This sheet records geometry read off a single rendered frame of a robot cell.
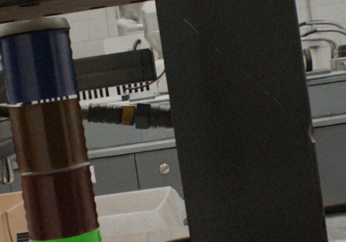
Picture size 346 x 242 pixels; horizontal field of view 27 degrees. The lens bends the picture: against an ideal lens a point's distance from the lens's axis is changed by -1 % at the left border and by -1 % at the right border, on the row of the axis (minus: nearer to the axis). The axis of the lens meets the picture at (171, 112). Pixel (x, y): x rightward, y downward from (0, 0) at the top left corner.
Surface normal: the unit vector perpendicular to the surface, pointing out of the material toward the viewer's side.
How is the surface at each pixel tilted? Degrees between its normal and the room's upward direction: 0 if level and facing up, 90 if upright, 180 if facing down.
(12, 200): 93
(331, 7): 90
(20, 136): 76
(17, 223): 89
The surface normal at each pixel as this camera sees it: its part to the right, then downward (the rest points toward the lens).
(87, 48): -0.08, 0.07
